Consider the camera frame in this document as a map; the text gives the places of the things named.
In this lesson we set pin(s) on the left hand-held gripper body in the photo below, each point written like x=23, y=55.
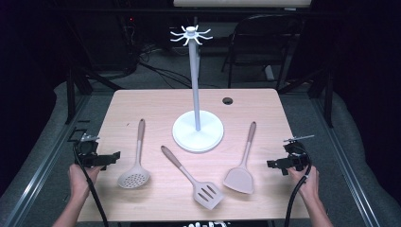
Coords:
x=85, y=153

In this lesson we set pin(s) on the beige solid spatula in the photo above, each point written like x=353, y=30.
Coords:
x=240, y=179

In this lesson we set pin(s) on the aluminium floor rail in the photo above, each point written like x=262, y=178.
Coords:
x=30, y=189
x=353, y=186

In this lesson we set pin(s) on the beige perforated skimmer spoon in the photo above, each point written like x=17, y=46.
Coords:
x=134, y=179

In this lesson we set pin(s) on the black folding chair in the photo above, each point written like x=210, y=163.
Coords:
x=265, y=38

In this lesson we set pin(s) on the person's right hand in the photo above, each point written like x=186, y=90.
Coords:
x=309, y=184

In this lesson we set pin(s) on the white utensil stand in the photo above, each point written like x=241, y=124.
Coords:
x=197, y=134

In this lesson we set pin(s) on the black metal stand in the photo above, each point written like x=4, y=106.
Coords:
x=70, y=94
x=329, y=104

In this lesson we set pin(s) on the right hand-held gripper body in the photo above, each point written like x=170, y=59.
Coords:
x=298, y=157

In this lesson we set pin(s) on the black device with white marks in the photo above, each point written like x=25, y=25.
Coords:
x=217, y=224

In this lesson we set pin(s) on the beige slotted spatula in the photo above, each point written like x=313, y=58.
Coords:
x=206, y=194

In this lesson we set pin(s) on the black table grommet hole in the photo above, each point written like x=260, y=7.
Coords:
x=227, y=101

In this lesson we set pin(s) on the person's left hand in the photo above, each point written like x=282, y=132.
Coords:
x=80, y=181

